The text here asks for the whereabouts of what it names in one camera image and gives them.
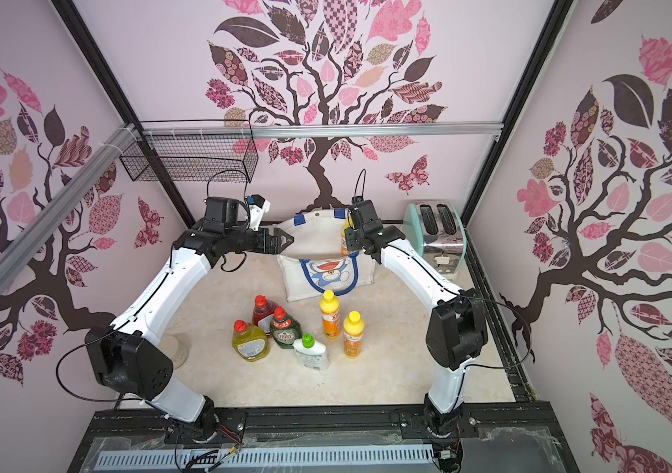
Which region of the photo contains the dark green soap bottle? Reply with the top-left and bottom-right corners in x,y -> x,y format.
271,307 -> 303,349

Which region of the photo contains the mint chrome toaster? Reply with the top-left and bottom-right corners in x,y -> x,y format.
402,201 -> 468,280

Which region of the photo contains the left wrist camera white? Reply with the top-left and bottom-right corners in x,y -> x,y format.
246,194 -> 271,231

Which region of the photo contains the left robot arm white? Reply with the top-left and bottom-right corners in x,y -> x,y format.
85,228 -> 294,431

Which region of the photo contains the red liquid soap bottle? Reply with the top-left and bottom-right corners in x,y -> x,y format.
252,295 -> 279,337

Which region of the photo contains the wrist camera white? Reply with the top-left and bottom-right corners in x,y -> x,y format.
350,197 -> 383,233
246,194 -> 271,231

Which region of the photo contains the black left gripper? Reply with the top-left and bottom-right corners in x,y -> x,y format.
224,225 -> 294,254

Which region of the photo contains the aluminium rail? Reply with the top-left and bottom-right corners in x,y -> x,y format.
0,124 -> 138,295
142,121 -> 503,139

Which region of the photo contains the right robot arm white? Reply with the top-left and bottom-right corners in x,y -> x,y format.
345,226 -> 488,415

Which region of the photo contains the white canvas shopping bag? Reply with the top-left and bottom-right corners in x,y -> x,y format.
276,208 -> 375,303

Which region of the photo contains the black wire mesh basket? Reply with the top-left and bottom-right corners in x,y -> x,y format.
120,118 -> 259,183

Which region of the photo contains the aluminium rail back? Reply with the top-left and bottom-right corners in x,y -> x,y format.
142,121 -> 503,139

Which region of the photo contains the aluminium rail left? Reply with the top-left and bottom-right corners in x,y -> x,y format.
0,124 -> 138,295

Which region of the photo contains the orange dish soap bottle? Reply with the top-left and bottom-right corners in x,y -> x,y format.
343,311 -> 365,359
341,235 -> 361,256
341,217 -> 353,244
319,290 -> 341,338

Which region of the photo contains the yellow-green soap bottle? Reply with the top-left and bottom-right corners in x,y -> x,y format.
231,319 -> 270,363

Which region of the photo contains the round beige lid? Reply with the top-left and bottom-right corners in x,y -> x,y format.
158,334 -> 189,370

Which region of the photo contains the black base frame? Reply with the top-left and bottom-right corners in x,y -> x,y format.
68,402 -> 578,472

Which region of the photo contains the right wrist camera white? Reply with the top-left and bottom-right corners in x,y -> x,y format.
350,197 -> 383,233

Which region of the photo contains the white bottle green cap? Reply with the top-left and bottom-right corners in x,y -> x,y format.
294,333 -> 330,372

